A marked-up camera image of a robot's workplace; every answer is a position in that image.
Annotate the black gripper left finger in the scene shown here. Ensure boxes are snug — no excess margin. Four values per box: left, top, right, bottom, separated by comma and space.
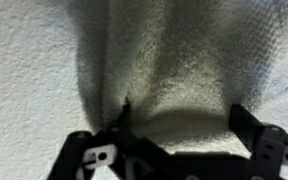
46, 97, 172, 180

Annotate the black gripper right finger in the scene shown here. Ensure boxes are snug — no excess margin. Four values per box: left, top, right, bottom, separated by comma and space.
229, 104, 288, 180

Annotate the white towel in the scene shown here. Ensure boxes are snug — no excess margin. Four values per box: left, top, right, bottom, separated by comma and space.
65, 0, 288, 155

